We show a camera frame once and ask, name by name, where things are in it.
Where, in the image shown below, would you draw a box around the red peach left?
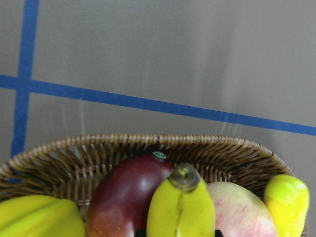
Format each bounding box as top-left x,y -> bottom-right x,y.
208,182 -> 277,237

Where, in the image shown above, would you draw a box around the brown wicker basket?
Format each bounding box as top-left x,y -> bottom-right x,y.
0,134 -> 293,237

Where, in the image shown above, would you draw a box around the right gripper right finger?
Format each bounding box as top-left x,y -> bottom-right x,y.
215,230 -> 224,237

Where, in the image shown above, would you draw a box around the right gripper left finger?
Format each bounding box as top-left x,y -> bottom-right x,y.
135,229 -> 147,237

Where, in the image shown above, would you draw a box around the yellow banana curved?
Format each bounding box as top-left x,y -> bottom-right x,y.
146,163 -> 216,237

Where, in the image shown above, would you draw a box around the yellow banana basket back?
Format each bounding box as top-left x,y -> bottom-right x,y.
0,195 -> 85,237

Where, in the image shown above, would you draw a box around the dark red mango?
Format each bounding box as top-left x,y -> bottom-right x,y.
86,151 -> 173,237

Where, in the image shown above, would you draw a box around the yellow banana near front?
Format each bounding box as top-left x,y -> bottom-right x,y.
264,174 -> 310,237

